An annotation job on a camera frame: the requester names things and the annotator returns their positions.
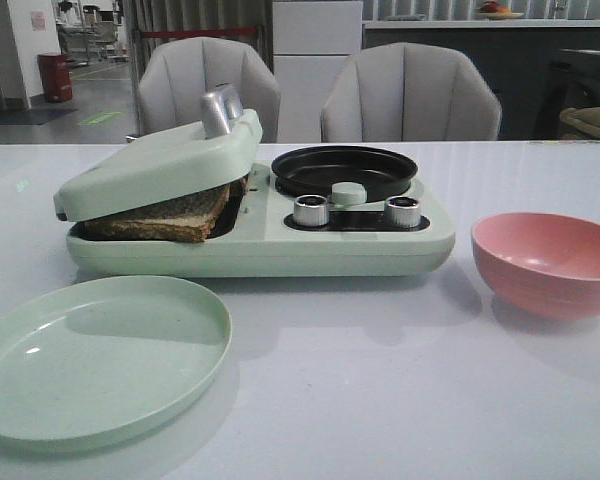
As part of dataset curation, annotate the light green plate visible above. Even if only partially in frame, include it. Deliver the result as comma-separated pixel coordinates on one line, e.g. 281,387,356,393
0,276,232,452

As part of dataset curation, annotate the pink bowl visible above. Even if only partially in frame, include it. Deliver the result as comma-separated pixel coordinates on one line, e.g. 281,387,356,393
471,212,600,320

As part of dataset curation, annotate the beige chair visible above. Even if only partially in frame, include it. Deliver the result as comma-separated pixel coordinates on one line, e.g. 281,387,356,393
320,42,502,143
137,37,281,143

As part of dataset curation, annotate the silver control knob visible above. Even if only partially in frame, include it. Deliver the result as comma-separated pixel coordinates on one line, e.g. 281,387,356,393
292,194,329,227
383,196,421,229

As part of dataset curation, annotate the bread slice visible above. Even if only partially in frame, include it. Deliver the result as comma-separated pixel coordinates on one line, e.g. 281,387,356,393
84,184,230,243
229,176,248,198

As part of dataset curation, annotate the black round frying pan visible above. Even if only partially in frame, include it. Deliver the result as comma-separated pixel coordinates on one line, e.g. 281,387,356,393
271,145,418,203

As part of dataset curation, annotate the red barrier belt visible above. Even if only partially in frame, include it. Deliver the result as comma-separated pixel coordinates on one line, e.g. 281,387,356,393
139,26,259,39

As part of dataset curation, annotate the dark sideboard counter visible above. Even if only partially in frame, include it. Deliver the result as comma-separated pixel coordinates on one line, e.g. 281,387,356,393
363,19,600,140

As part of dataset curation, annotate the green breakfast maker lid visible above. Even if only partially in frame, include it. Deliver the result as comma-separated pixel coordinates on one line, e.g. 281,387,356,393
53,108,263,222

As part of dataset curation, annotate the fruit plate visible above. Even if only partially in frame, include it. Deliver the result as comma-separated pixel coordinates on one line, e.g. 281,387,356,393
476,0,524,20

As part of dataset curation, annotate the green breakfast maker base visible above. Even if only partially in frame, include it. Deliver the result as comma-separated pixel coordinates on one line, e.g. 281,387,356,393
66,164,455,278

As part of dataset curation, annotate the left silver control knob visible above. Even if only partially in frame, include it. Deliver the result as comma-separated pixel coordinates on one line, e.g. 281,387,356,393
292,194,329,227

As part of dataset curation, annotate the right beige chair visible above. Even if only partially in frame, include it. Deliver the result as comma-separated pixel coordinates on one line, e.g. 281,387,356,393
320,42,502,143

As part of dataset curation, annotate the red trash bin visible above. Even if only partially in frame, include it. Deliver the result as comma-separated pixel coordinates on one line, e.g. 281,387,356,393
37,53,73,103

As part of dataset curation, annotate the white cabinet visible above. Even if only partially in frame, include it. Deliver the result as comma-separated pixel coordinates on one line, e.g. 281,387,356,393
272,1,363,143

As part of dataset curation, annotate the right silver control knob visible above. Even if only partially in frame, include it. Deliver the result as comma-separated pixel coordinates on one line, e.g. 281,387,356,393
383,196,421,229

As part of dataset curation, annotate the left beige chair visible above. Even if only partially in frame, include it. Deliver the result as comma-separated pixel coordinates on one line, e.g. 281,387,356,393
137,37,281,143

